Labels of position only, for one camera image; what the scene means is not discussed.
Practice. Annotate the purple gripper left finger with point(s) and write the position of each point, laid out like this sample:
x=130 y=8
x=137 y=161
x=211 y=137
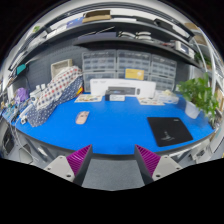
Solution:
x=73 y=167

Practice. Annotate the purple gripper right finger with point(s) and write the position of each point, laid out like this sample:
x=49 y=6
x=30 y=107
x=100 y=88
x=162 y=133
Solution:
x=152 y=166

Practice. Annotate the black mouse pad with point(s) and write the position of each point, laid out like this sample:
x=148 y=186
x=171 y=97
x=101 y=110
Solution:
x=169 y=131

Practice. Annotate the pink computer mouse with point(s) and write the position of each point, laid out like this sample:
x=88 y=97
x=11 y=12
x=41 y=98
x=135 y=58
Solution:
x=82 y=117

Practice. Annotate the right illustrated card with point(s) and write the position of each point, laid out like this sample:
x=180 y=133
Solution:
x=149 y=101

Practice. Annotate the illustrated card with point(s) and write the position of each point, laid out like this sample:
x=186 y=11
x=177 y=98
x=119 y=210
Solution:
x=88 y=98
x=149 y=101

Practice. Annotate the left illustrated card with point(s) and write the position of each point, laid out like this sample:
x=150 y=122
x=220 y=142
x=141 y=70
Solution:
x=88 y=98

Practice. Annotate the clear plastic container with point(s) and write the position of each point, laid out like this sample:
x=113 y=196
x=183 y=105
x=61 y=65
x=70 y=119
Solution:
x=168 y=97

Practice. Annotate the small black box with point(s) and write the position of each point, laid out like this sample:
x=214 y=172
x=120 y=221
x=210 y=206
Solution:
x=114 y=95

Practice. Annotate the white keyboard box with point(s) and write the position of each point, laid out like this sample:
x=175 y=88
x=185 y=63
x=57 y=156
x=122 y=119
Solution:
x=130 y=87

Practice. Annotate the patterned fabric bag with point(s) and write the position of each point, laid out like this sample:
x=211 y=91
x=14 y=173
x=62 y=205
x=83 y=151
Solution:
x=65 y=86

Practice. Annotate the green potted plant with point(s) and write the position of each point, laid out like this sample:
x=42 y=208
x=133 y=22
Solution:
x=199 y=98

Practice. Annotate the purple cloth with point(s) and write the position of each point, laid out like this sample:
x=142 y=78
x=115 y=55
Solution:
x=21 y=95

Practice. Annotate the yellow label card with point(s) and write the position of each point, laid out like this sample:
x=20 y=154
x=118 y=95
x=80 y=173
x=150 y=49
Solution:
x=134 y=74

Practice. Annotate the right grey drawer organizer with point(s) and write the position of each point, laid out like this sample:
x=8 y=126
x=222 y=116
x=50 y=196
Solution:
x=163 y=72

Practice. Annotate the grey drawer organizer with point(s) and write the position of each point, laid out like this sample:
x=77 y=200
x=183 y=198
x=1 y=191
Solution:
x=163 y=72
x=133 y=60
x=98 y=64

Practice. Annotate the beige framed box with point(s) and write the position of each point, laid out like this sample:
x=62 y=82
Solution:
x=59 y=66

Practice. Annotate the left grey drawer organizer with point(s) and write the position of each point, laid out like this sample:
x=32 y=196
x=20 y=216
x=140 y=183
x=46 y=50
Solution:
x=98 y=64

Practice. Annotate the middle grey drawer organizer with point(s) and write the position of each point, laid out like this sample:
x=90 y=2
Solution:
x=133 y=60

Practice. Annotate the white device on shelf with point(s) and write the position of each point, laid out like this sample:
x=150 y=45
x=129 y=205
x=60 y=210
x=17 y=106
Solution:
x=184 y=49

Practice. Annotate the dark metal shelf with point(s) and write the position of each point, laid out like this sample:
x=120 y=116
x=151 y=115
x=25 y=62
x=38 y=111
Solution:
x=140 y=36

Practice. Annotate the cardboard box on shelf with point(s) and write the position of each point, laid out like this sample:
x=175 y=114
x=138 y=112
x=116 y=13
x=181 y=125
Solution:
x=97 y=15

